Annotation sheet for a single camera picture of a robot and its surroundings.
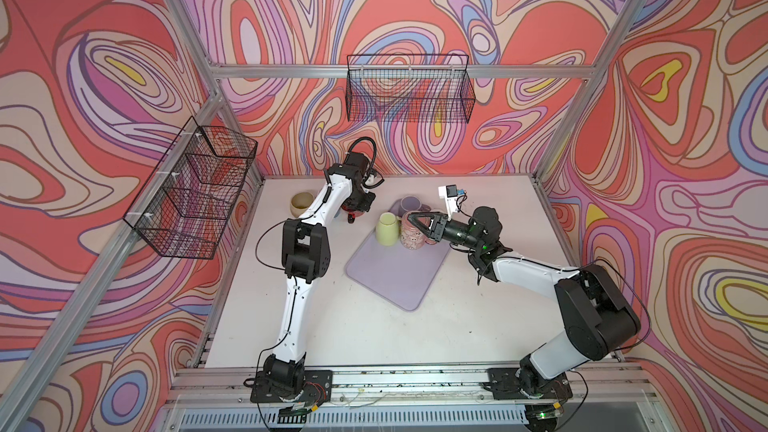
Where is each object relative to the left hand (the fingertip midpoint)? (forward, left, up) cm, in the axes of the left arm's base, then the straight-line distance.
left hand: (367, 203), depth 102 cm
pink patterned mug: (-20, -17, +17) cm, 31 cm away
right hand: (-19, -13, +14) cm, 27 cm away
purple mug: (0, -14, 0) cm, 14 cm away
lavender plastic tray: (-23, -11, -9) cm, 27 cm away
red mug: (-4, +5, -1) cm, 7 cm away
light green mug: (-11, -7, +1) cm, 13 cm away
